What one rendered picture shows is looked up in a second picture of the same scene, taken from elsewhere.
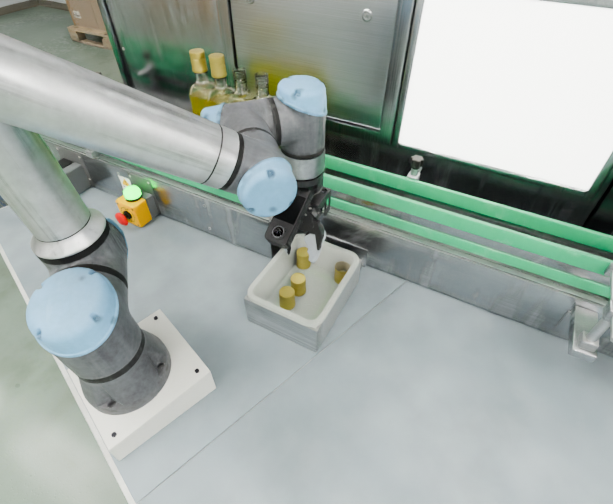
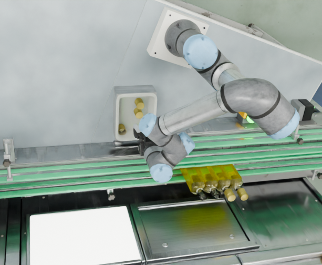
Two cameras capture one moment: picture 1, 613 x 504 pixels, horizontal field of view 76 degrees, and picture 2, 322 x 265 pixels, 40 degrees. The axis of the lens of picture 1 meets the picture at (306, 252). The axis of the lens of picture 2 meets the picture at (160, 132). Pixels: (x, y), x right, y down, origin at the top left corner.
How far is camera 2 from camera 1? 1.09 m
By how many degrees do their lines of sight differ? 11
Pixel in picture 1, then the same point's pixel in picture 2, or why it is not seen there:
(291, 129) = (158, 157)
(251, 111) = (174, 153)
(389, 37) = (150, 240)
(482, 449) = (30, 82)
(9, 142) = not seen: hidden behind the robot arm
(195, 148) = (169, 118)
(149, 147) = (180, 110)
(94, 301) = (192, 58)
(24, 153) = not seen: hidden behind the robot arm
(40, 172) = not seen: hidden behind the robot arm
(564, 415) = (2, 113)
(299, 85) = (162, 173)
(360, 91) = (155, 219)
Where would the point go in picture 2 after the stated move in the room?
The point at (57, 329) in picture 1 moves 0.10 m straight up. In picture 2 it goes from (196, 43) to (206, 53)
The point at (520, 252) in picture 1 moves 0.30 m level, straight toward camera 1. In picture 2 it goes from (47, 172) to (56, 107)
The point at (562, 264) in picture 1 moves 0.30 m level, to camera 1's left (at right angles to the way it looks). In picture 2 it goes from (29, 174) to (94, 139)
